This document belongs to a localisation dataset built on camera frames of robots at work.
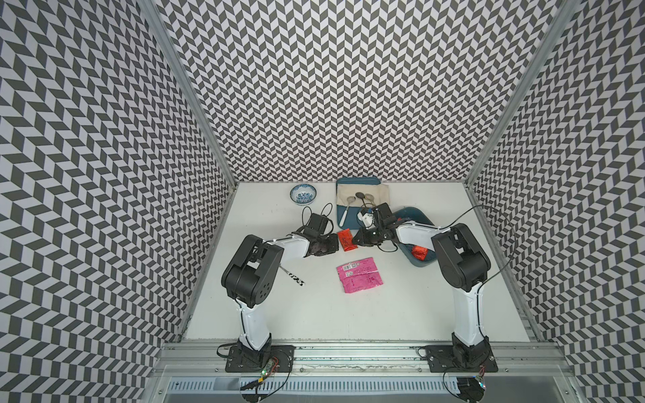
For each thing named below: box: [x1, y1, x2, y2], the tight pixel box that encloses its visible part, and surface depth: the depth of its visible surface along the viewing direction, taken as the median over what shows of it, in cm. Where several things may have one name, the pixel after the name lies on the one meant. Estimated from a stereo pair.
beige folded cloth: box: [336, 183, 390, 206], surface depth 116 cm
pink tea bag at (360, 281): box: [340, 271, 384, 294], surface depth 88 cm
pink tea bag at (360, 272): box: [335, 256, 383, 285], surface depth 91 cm
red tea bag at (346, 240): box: [337, 228, 359, 252], surface depth 101 cm
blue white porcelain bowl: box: [289, 183, 318, 206], surface depth 114 cm
